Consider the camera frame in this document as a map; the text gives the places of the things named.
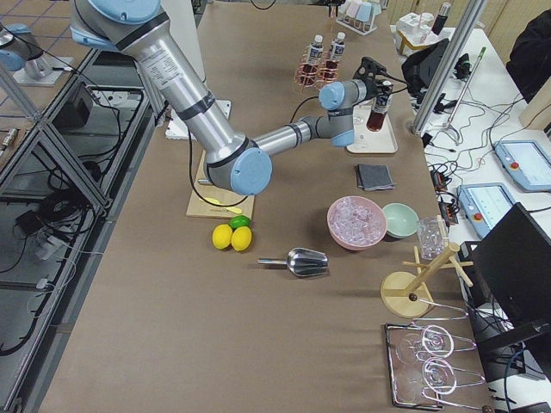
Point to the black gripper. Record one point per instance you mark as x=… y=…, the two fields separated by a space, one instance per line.
x=374 y=89

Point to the tea bottle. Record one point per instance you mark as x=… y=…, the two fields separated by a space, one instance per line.
x=380 y=107
x=310 y=65
x=329 y=67

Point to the copper wire bottle basket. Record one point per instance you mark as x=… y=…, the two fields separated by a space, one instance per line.
x=318 y=84

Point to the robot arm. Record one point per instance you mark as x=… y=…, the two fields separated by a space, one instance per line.
x=141 y=30

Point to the tea bottle front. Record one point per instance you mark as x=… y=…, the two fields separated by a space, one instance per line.
x=329 y=67

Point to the white cup rack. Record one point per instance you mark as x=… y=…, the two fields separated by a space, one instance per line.
x=359 y=15

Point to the cream rabbit tray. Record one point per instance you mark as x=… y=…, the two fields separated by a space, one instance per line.
x=372 y=143

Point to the black thermos flask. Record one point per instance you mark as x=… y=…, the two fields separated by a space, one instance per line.
x=441 y=18

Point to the grey folded cloth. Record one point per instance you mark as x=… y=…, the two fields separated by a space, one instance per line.
x=373 y=177

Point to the metal reacher pole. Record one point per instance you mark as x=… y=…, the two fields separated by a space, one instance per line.
x=463 y=71

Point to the pink bowl of ice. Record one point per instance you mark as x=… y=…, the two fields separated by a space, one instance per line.
x=356 y=223

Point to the green empty bowl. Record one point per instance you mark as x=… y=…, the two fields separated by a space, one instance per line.
x=402 y=220

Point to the seated person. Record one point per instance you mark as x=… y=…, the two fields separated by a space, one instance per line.
x=529 y=64

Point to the clear glass mug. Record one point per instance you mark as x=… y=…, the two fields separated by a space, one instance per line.
x=431 y=236

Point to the lower teach pendant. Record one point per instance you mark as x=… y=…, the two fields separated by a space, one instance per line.
x=484 y=204

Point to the teach pendant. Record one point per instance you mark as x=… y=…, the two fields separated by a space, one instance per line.
x=527 y=164
x=484 y=204

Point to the upper teach pendant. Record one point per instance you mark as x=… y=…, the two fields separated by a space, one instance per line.
x=527 y=164

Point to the yellow plastic knife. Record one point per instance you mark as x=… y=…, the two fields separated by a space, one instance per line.
x=232 y=209

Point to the green lime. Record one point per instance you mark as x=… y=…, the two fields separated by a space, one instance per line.
x=239 y=221

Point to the steel ice scoop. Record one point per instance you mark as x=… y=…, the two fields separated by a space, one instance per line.
x=301 y=262

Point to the yellow lemon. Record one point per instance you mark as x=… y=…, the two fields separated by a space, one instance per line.
x=222 y=236
x=241 y=238

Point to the bamboo cutting board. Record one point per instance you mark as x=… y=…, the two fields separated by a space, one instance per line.
x=200 y=209

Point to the wooden mug tree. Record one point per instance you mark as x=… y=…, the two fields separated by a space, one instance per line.
x=406 y=295

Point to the black monitor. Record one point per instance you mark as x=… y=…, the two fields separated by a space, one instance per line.
x=514 y=261

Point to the aluminium frame post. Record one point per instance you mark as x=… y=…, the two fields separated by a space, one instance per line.
x=459 y=39

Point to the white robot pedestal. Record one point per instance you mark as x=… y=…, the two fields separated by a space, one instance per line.
x=186 y=50

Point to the wire glass holder rack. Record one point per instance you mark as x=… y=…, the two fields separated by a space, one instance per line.
x=421 y=375

